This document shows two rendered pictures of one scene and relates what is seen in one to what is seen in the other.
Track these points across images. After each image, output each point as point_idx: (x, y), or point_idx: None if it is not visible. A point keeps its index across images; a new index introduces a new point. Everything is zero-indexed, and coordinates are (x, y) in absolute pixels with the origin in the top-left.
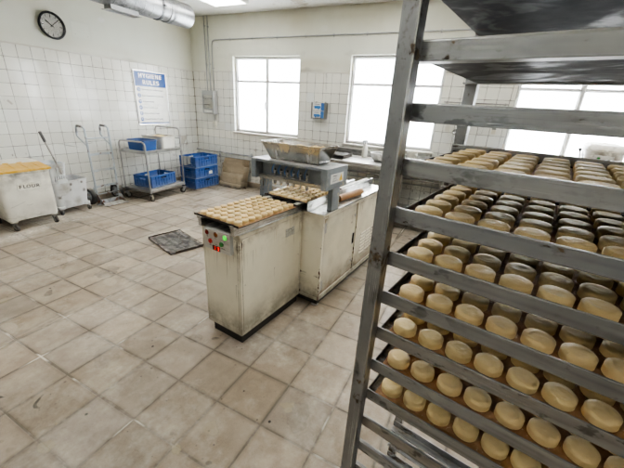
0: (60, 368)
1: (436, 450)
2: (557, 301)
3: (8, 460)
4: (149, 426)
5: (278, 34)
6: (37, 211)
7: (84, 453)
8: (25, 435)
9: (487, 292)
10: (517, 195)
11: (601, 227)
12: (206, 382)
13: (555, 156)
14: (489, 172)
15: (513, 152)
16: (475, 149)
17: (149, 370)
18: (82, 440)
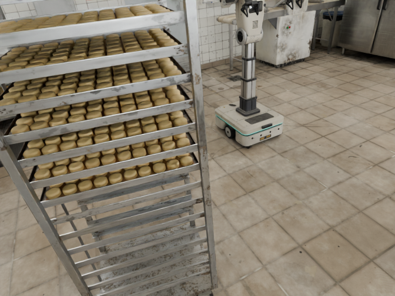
0: (383, 161)
1: (180, 260)
2: None
3: (316, 153)
4: (320, 193)
5: None
6: None
7: (310, 172)
8: (329, 155)
9: None
10: (131, 48)
11: (86, 44)
12: (355, 225)
13: (108, 21)
14: (125, 6)
15: (140, 17)
16: (164, 12)
17: (376, 197)
18: (319, 171)
